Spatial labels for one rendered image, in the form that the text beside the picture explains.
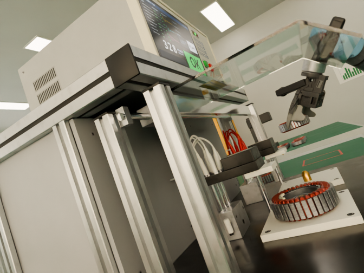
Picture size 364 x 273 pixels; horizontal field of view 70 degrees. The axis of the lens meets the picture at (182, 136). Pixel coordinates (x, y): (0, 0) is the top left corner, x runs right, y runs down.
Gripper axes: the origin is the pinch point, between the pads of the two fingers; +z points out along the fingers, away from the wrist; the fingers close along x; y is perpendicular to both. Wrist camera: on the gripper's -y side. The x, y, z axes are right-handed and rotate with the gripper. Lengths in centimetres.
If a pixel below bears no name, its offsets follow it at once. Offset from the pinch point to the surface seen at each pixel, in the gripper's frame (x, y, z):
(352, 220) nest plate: -60, 32, -4
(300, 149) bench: 91, -21, 39
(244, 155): -60, 13, -7
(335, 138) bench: 99, -4, 26
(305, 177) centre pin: -32.8, 17.6, 4.2
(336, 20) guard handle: -55, 21, -31
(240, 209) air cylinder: -58, 14, 5
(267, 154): -37.4, 8.3, 0.0
